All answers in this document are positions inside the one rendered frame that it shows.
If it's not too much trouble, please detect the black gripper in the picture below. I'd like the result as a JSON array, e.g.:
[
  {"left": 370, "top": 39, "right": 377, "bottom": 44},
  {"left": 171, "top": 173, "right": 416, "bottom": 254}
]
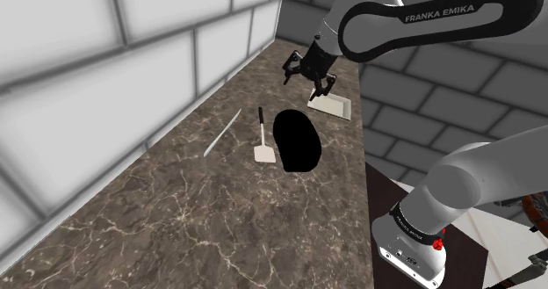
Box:
[{"left": 282, "top": 40, "right": 342, "bottom": 103}]

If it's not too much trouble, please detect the white square tray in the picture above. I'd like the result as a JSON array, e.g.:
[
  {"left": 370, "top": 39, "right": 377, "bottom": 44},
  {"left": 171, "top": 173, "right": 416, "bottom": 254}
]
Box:
[{"left": 306, "top": 91, "right": 352, "bottom": 122}]

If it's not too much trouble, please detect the black oval object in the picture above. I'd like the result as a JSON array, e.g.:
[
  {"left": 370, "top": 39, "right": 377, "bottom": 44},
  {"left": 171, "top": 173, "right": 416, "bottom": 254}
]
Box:
[{"left": 272, "top": 108, "right": 323, "bottom": 174}]

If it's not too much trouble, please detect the thin silver knife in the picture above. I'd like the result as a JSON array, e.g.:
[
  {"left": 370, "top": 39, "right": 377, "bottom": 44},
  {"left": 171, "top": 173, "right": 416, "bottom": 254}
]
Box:
[{"left": 202, "top": 108, "right": 243, "bottom": 158}]

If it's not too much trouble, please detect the dark robot stand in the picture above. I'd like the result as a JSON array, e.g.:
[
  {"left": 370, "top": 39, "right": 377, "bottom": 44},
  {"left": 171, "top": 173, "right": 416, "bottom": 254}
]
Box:
[{"left": 364, "top": 161, "right": 490, "bottom": 289}]

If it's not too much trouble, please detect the white spatula with black handle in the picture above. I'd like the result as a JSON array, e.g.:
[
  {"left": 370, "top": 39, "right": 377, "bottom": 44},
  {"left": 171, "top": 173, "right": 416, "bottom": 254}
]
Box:
[{"left": 252, "top": 105, "right": 278, "bottom": 164}]

